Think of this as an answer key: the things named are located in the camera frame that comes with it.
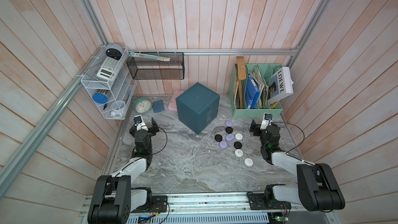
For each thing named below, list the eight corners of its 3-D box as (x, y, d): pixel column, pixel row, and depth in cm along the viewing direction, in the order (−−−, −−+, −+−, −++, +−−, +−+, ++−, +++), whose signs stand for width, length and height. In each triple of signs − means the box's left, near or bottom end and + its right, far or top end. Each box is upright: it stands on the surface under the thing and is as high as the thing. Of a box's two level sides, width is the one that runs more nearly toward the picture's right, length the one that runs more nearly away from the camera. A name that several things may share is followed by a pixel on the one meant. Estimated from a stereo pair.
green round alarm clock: (138, 115, 110) (133, 104, 101) (140, 107, 115) (136, 96, 106) (149, 115, 110) (145, 104, 101) (151, 107, 115) (147, 96, 106)
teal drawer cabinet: (177, 122, 107) (173, 100, 89) (197, 105, 117) (197, 82, 99) (197, 138, 99) (197, 118, 81) (217, 119, 108) (221, 96, 91)
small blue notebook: (153, 112, 112) (153, 110, 110) (152, 103, 118) (152, 101, 116) (164, 110, 113) (164, 108, 111) (163, 101, 119) (162, 99, 117)
